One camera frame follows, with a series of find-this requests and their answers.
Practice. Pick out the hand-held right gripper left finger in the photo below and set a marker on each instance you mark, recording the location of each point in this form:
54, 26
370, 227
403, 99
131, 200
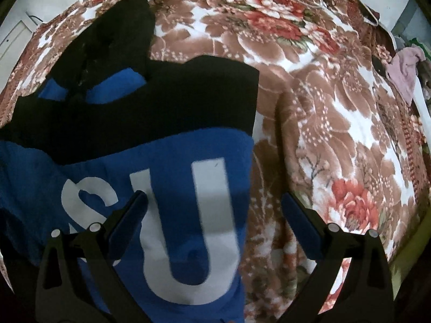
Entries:
126, 222

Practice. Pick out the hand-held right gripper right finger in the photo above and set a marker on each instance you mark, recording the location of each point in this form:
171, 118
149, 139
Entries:
304, 223

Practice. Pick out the blue and black shirt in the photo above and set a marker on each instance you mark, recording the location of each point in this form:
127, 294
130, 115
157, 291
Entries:
111, 175

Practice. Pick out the floral blanket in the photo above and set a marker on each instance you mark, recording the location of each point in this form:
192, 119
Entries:
320, 107

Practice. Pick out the black small device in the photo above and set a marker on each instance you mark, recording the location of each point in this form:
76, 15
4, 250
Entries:
379, 67

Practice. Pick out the pink cloth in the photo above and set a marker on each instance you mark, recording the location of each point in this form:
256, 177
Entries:
405, 70

